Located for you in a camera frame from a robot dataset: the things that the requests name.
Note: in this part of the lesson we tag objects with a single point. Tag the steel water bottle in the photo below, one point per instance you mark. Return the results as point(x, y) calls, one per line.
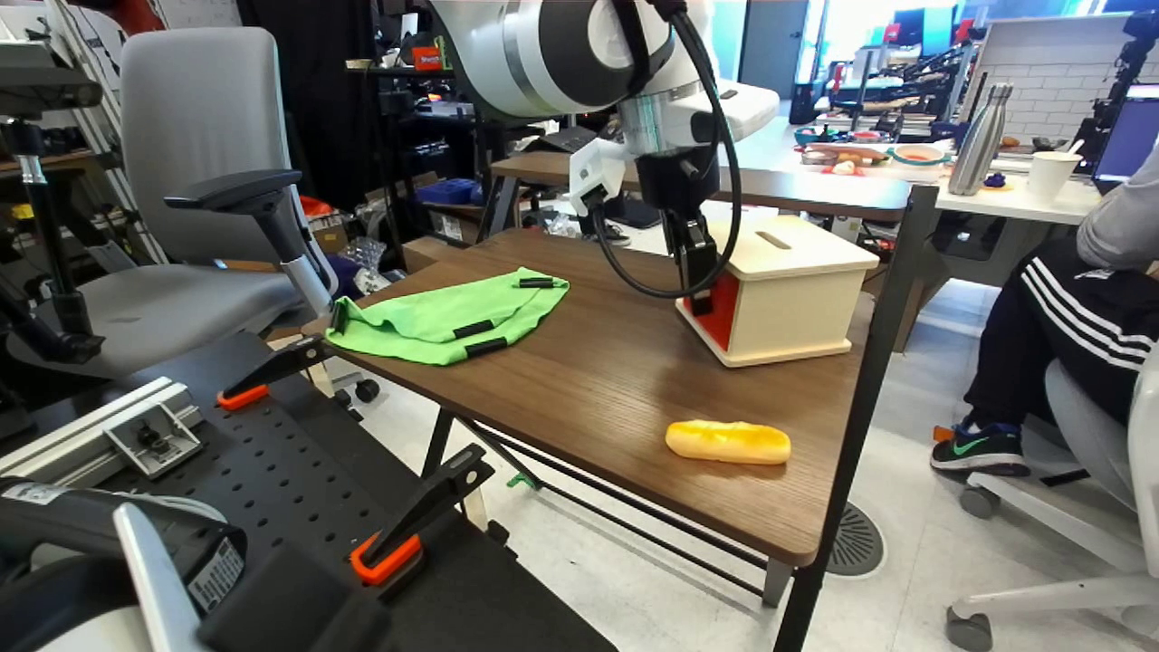
point(978, 138)

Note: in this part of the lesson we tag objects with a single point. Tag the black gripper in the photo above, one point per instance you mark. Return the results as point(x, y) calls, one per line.
point(676, 181)

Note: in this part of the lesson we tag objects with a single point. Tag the white cup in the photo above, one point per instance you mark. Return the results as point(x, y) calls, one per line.
point(1052, 174)

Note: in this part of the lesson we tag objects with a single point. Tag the yellow toy bread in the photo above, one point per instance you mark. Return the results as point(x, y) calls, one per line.
point(728, 440)

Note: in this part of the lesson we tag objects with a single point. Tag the cream wooden box with slot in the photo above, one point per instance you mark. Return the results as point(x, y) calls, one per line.
point(798, 291)

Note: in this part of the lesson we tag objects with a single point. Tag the person in grey hoodie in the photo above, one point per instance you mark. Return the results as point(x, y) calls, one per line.
point(1061, 326)

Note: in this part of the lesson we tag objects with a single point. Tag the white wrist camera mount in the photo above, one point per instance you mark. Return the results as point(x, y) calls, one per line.
point(594, 166)

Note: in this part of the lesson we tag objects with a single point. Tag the black tripod stand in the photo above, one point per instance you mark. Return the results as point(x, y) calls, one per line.
point(40, 202)

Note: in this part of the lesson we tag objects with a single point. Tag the open laptop with purple screen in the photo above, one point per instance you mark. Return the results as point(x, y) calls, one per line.
point(1127, 138)

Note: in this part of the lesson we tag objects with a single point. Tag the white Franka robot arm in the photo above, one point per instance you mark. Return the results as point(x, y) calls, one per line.
point(518, 54)

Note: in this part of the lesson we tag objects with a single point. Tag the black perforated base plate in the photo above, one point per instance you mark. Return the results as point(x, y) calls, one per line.
point(314, 484)

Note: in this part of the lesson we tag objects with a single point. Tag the tray with orange items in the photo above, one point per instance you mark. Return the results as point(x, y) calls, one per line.
point(875, 154)

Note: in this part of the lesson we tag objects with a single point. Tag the grey armrest office chair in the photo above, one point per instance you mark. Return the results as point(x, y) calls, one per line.
point(200, 132)

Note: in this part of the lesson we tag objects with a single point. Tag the light grey office chair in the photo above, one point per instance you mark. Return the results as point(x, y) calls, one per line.
point(1122, 484)

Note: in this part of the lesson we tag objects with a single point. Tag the wooden brown table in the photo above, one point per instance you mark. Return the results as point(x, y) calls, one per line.
point(887, 312)

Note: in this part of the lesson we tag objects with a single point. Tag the white grid panel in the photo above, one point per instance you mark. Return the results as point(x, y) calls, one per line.
point(1052, 73)

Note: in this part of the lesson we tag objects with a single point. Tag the green cloth with black patches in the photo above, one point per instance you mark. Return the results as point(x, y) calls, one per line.
point(446, 317)

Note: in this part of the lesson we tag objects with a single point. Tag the round floor drain cover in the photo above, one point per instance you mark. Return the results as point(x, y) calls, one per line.
point(856, 542)

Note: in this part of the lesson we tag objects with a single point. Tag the aluminium extrusion rail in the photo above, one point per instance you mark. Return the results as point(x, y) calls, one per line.
point(84, 428)

